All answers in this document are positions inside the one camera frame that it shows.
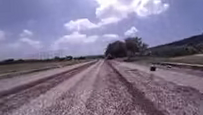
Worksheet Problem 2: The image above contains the group of dark trees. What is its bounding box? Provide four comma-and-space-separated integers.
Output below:
103, 35, 151, 60

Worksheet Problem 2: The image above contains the grey gravel road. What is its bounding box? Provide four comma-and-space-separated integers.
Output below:
0, 53, 203, 115

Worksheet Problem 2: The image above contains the small dark object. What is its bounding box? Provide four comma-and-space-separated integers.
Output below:
149, 64, 157, 72

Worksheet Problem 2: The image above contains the dry grass field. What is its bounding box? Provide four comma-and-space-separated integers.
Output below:
0, 57, 92, 77

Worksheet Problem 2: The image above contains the low concrete kerb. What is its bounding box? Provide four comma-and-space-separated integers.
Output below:
152, 58, 203, 75
0, 59, 100, 82

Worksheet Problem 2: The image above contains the grass verge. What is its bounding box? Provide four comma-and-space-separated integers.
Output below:
129, 52, 203, 71

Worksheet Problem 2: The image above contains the wooded hill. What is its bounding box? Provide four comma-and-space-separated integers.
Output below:
147, 31, 203, 58

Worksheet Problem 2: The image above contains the distant tree line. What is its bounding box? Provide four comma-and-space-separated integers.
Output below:
1, 54, 75, 65

